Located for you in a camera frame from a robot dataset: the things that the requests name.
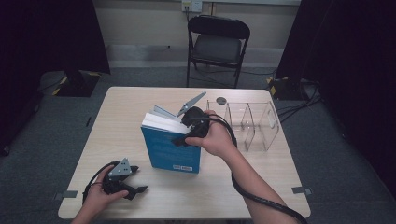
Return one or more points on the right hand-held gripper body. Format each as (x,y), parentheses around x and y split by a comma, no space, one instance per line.
(199,123)

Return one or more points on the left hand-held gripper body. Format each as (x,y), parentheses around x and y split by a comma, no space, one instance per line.
(121,169)

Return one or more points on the blue book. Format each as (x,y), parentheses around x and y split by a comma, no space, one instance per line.
(171,154)

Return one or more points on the clear acrylic book rack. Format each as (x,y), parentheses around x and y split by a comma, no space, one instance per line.
(258,130)

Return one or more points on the person's right hand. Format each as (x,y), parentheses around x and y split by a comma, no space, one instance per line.
(218,140)

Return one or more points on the person's left hand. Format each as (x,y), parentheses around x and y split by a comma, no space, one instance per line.
(96,196)

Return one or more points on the dark round table grommet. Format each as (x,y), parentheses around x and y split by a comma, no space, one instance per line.
(221,100)

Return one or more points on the black marker pen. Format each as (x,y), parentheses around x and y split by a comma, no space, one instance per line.
(88,121)

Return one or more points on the grey tape strip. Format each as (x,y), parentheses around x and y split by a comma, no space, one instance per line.
(301,190)
(67,194)

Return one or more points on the black folding chair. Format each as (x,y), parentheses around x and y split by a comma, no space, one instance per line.
(218,46)

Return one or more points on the dark curtain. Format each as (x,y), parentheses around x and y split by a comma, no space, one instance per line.
(46,37)
(351,62)

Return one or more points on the white wall socket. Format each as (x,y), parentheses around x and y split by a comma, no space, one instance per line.
(192,5)

